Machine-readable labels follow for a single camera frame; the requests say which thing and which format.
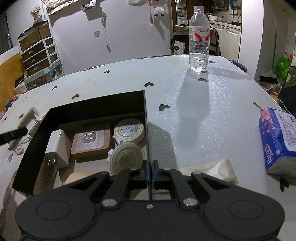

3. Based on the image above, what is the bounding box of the glass terrarium tank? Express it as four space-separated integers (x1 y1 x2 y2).
18 21 51 52

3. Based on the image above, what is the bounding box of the round white measuring tape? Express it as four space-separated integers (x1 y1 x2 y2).
113 118 145 145

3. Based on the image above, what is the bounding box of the blue tissue pack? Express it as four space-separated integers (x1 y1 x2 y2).
258 107 296 178

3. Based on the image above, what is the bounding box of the white charger plug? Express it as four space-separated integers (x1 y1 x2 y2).
45 130 72 168

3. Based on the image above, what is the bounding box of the white plush wall toy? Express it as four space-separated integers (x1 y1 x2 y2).
154 6 165 16

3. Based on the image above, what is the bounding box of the black cardboard box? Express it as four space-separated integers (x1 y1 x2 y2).
12 90 148 195

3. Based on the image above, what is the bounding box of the green plastic bag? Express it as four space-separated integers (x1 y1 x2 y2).
276 56 292 80

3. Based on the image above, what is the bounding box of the brown wooden coaster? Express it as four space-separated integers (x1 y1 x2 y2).
71 129 111 159

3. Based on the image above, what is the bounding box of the white drawer cabinet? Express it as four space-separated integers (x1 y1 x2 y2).
21 37 60 76

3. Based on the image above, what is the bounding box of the clear plastic water bottle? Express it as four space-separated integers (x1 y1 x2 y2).
189 6 210 72

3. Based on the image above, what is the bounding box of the round white dial timer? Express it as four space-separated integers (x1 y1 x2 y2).
107 142 145 175

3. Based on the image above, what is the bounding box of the pink small clip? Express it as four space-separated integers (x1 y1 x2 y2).
8 137 31 155

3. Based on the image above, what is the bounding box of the round wooden disc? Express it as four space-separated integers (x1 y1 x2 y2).
65 171 89 185

